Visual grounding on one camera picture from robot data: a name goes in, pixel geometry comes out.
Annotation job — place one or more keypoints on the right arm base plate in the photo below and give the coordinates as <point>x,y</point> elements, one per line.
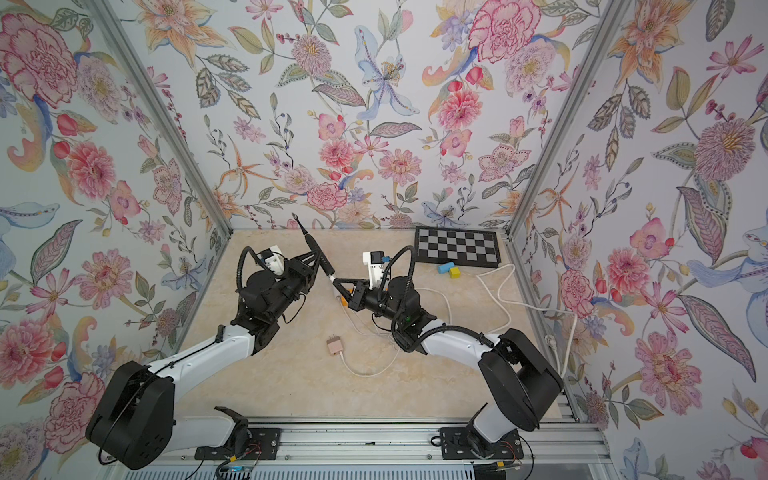
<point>459,443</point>

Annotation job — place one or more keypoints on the pink charger adapter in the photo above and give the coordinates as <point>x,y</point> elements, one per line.
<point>335,346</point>

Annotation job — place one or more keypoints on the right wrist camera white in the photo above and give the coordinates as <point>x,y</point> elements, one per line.
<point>375,262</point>

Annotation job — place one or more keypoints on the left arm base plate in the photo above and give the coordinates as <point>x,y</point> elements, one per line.
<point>255,445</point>

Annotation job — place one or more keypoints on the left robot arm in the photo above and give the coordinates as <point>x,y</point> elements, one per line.
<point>135,422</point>

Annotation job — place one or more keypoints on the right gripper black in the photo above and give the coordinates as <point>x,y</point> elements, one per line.
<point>363,300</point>

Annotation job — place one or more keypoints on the aluminium front rail frame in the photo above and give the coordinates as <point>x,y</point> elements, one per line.
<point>314,448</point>

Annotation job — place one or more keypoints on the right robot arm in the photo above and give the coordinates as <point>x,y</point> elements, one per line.
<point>523,384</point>

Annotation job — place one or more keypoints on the blue cylinder block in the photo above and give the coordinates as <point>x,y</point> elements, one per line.
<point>445,268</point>

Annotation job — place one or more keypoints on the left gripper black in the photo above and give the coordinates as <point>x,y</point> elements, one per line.
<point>303,273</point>

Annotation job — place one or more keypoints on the black electric toothbrush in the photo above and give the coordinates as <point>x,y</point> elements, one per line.
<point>315,246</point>

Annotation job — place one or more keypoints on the black white checkerboard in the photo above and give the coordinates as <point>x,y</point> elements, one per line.
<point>469,248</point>

